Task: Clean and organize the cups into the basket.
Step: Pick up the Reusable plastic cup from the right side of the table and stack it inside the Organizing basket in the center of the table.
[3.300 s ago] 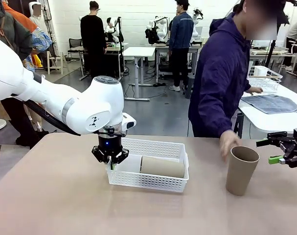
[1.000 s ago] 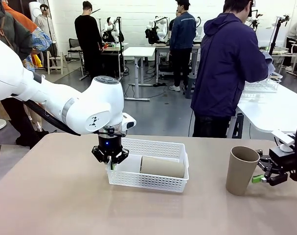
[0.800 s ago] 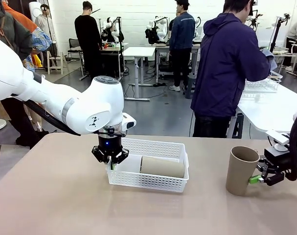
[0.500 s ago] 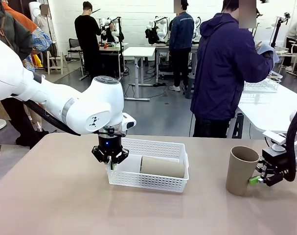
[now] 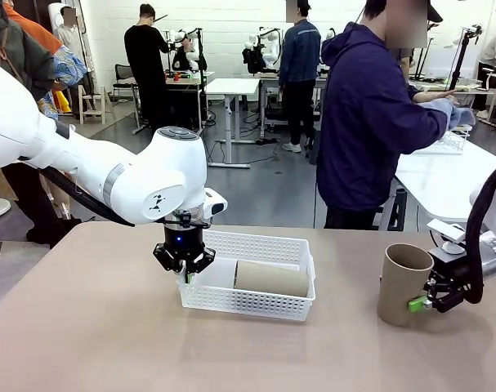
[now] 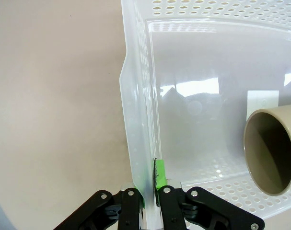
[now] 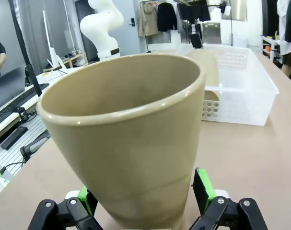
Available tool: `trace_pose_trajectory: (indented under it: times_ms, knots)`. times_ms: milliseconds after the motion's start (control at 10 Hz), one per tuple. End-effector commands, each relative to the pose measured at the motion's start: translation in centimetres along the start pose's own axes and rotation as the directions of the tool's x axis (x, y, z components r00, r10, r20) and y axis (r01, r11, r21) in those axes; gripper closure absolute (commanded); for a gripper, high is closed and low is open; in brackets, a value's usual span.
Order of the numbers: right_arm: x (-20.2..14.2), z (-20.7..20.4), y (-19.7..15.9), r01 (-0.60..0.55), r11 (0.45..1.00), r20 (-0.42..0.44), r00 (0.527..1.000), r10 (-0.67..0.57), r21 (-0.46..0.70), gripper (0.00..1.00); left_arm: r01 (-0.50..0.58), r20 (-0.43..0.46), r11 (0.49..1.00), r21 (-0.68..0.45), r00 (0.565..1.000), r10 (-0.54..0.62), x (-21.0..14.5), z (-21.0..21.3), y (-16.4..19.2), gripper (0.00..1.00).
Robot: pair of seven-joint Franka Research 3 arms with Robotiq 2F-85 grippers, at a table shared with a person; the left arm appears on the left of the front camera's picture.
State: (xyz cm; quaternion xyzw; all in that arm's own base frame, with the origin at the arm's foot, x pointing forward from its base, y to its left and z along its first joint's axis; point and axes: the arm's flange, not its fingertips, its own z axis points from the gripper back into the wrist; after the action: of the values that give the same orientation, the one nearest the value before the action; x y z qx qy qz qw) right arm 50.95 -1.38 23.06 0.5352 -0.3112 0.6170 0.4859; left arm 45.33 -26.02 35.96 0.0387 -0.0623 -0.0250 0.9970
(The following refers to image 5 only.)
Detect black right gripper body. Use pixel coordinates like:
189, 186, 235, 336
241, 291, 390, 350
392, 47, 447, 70
429, 255, 477, 293

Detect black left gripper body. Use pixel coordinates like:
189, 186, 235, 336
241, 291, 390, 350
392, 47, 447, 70
162, 210, 210, 262

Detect white perforated plastic basket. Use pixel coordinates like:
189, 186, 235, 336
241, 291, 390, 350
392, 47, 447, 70
177, 229, 316, 323

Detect tan brown cup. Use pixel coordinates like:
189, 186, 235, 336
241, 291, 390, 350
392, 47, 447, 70
376, 243, 436, 327
232, 260, 310, 298

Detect blue towel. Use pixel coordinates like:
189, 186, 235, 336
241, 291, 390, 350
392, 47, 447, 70
418, 99, 476, 132

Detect purple sleeved right forearm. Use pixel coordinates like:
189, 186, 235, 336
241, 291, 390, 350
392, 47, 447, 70
396, 101, 451, 155

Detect large white table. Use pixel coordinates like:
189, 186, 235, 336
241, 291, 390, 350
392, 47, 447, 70
393, 138, 496, 225

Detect wooden top robot desk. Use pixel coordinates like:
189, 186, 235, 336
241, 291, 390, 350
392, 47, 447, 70
165, 71, 216, 136

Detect white height-adjustable table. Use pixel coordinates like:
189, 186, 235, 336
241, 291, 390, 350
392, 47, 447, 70
205, 77, 261, 169

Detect wooden step stool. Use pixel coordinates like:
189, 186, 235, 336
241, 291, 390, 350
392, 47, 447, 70
78, 83, 117, 126

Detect person in purple hoodie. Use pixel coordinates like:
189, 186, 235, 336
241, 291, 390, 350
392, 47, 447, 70
315, 0, 457, 230

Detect long white work table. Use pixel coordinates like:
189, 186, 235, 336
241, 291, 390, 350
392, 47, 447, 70
409, 79, 496, 123

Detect black mesh chair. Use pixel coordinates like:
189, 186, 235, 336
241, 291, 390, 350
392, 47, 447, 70
112, 63, 141, 101

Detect seated person in black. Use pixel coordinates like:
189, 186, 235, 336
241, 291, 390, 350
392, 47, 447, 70
172, 38, 208, 74

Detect person in black clothes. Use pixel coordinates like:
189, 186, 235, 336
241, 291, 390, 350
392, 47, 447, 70
123, 2, 172, 132

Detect white robot with black gripper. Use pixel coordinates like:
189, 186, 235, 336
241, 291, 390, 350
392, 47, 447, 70
165, 27, 203, 73

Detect black tripod stand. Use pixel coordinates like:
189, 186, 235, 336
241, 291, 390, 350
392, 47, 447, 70
446, 24, 484, 93

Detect mannequin in blue patterned shirt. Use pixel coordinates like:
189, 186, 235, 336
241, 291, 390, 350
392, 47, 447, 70
37, 44, 89, 122

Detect person in gray shirt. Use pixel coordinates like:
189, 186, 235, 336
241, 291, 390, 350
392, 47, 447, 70
394, 47, 458, 103

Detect person in blue jacket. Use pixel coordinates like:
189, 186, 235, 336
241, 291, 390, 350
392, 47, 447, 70
278, 0, 323, 154

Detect mannequin in dark green jacket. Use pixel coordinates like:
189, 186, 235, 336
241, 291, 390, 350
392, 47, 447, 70
0, 0, 83, 248

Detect mannequin in orange hoodie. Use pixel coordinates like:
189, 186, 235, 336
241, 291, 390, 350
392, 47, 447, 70
4, 2, 75, 115

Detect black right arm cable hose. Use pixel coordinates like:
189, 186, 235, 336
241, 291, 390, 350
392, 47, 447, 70
463, 166, 496, 305

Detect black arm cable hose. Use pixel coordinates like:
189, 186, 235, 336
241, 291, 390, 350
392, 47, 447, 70
38, 166, 136, 228
463, 166, 496, 305

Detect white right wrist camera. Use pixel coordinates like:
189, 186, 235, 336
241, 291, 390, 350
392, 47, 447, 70
426, 218, 466, 257

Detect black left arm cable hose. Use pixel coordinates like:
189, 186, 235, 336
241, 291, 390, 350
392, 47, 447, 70
38, 166, 136, 228

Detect white wire dish rack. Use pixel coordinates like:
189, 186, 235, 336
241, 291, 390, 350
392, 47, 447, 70
413, 122, 472, 157

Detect black camera stand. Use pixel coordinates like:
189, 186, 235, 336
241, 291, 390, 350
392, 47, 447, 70
194, 27, 210, 136

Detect white frame robot desk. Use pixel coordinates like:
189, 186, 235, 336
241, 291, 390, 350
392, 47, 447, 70
258, 75, 328, 140

